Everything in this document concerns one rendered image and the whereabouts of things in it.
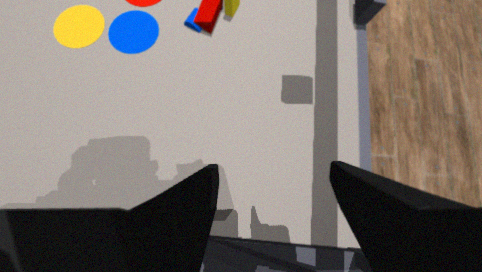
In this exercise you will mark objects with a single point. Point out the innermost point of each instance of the yellow block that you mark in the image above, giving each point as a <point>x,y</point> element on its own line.
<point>231,6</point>

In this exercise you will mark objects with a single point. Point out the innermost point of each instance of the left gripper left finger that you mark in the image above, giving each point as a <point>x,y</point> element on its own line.
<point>167,233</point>

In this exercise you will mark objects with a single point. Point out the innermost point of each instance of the red circle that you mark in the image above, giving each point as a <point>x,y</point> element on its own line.
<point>143,3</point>

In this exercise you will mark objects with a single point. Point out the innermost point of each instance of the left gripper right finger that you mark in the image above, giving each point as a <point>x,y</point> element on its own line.
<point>403,229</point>

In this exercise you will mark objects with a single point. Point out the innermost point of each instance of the blue circle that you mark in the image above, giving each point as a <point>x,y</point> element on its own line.
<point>133,32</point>

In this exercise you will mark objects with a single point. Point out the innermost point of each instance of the blue half-round block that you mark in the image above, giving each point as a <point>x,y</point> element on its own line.
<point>189,21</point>

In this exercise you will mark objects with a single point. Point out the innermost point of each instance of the yellow circle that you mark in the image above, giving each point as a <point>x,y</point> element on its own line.
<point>79,26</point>

